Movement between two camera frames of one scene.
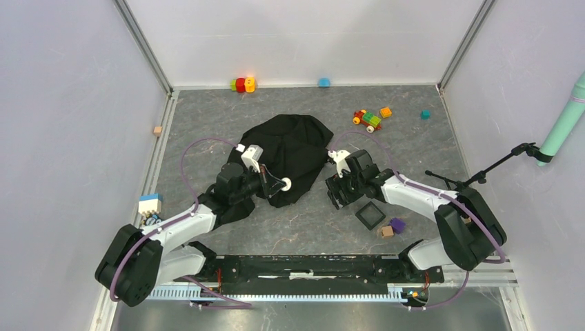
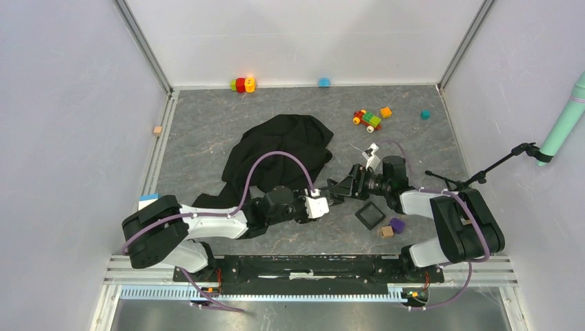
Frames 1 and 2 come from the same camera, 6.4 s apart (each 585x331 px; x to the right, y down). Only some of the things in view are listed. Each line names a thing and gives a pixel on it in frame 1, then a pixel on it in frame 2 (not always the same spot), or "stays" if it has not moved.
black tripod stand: x=529 y=149 stays
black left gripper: x=272 y=185 → x=303 y=218
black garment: x=295 y=146 stays
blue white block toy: x=150 y=202 stays
